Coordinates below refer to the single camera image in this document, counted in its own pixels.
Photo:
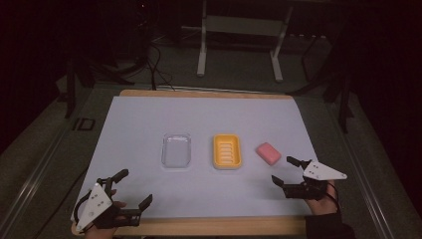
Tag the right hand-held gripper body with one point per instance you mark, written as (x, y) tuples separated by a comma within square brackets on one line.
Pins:
[(320, 172)]

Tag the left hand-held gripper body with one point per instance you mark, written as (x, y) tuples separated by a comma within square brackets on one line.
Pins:
[(94, 207)]

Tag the pink soap bar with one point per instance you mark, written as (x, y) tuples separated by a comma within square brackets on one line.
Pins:
[(268, 153)]

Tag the clear plastic tray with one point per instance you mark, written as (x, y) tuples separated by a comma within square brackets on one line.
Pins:
[(176, 151)]

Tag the yellow soap dish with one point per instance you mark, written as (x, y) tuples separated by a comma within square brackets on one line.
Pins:
[(227, 152)]

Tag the person's left hand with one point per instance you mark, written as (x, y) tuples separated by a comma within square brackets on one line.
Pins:
[(99, 234)]

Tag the person's right hand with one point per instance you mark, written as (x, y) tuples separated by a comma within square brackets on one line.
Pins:
[(323, 205)]

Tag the black metal stand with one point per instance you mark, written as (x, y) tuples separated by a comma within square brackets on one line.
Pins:
[(345, 103), (70, 89)]

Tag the wooden table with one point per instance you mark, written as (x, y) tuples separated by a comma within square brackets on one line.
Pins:
[(215, 226)]

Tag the white table mat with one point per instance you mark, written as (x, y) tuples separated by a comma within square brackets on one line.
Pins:
[(199, 116)]

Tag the white metal stand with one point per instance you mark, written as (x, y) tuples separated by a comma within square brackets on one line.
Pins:
[(244, 25)]

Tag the black rectangular bracket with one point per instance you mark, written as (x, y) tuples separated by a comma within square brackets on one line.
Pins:
[(84, 124)]

